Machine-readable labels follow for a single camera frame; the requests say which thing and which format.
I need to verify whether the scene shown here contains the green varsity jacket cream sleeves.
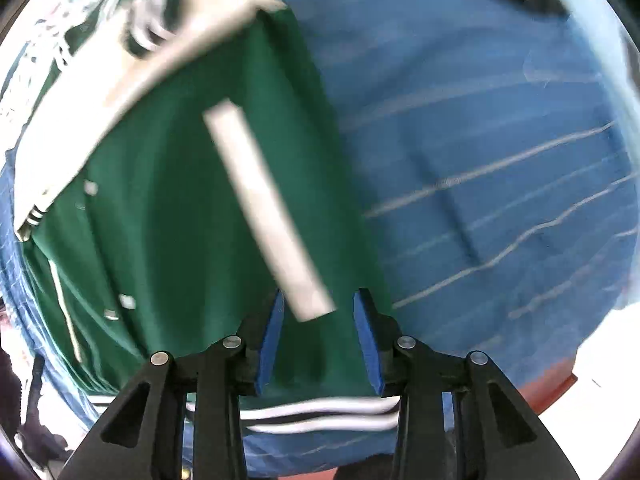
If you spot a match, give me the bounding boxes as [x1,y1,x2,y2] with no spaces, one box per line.
[1,0,399,434]

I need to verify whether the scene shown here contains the blue striped bed sheet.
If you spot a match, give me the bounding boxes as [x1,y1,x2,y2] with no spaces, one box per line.
[1,0,639,478]

